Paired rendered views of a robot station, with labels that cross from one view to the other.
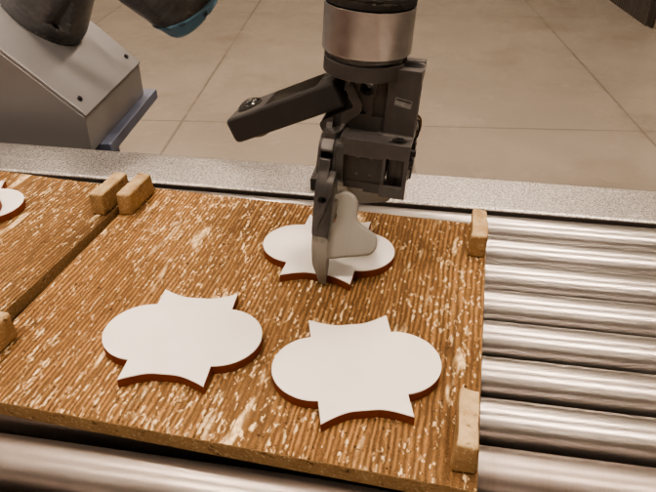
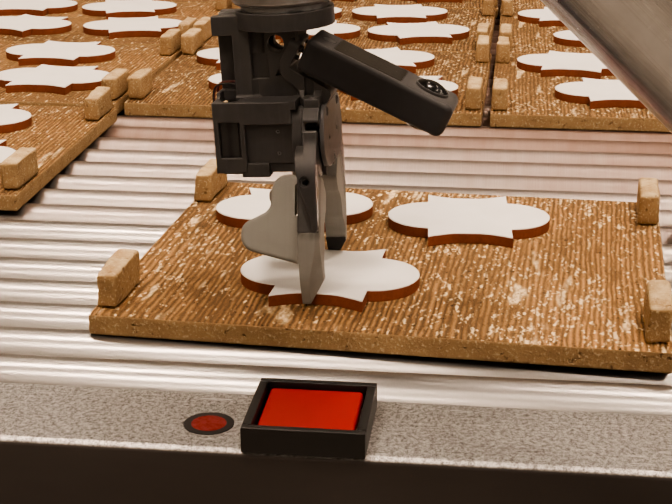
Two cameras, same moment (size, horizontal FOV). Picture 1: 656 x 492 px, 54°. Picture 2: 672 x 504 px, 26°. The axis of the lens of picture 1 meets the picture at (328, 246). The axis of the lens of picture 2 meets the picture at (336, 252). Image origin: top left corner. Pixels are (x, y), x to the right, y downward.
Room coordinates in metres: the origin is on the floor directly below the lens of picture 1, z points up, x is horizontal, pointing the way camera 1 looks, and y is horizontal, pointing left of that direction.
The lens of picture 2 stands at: (1.58, -0.05, 1.31)
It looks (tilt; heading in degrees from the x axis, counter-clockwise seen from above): 19 degrees down; 177
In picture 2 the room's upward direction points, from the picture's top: straight up
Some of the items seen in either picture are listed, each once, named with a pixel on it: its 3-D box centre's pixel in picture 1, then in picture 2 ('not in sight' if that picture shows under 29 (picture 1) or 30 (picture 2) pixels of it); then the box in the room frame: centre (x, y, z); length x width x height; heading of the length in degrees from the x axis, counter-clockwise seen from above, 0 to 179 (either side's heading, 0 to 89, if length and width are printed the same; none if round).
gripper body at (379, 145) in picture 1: (367, 122); (280, 89); (0.54, -0.04, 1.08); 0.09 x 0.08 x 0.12; 77
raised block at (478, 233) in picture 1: (478, 232); (117, 277); (0.57, -0.16, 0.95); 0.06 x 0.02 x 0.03; 167
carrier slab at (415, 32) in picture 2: not in sight; (352, 21); (-0.55, 0.08, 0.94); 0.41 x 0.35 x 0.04; 80
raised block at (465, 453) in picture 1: (467, 428); (210, 179); (0.31, -0.10, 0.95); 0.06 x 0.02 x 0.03; 167
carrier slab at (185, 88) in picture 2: not in sight; (321, 71); (-0.20, 0.02, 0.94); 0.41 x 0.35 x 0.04; 80
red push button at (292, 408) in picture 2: not in sight; (311, 418); (0.76, -0.02, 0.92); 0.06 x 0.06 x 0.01; 80
